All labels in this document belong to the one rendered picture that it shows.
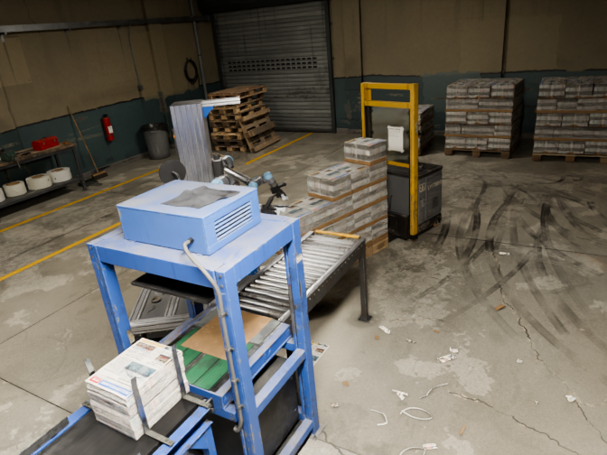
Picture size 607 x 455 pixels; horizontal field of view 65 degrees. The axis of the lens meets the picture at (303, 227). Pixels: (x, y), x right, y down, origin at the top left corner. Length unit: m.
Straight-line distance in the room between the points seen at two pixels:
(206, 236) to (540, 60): 9.12
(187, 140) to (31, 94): 6.52
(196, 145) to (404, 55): 7.75
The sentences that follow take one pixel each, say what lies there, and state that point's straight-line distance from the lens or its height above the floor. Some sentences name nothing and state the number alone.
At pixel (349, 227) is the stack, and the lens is 5.20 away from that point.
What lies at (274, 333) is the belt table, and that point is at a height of 0.79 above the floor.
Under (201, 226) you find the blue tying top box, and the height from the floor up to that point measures 1.70.
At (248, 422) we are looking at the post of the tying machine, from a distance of 2.69.
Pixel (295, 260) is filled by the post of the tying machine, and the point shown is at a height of 1.32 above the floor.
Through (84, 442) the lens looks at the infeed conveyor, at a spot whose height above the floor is 0.80.
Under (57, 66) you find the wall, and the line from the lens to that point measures 10.72.
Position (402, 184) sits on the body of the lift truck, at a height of 0.65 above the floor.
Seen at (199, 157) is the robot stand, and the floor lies 1.59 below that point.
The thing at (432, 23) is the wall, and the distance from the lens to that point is 11.05.
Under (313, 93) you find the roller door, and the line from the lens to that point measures 12.22.
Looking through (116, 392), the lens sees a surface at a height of 1.06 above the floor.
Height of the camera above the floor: 2.53
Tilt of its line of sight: 23 degrees down
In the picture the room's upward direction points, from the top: 5 degrees counter-clockwise
